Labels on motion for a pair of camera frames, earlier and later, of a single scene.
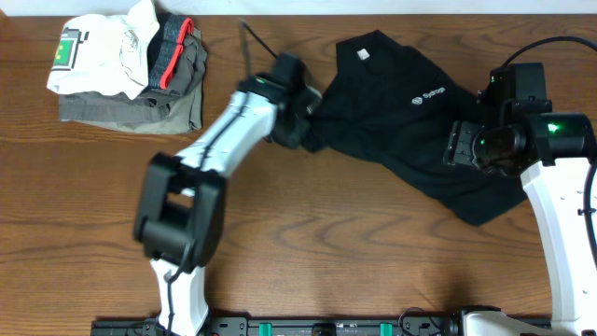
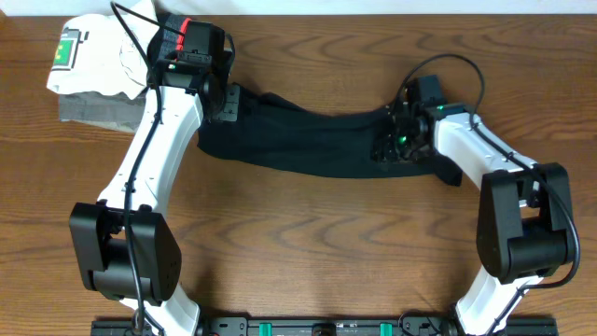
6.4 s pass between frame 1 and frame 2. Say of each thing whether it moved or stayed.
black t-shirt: moved
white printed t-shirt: stayed
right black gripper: moved
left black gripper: moved
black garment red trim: stayed
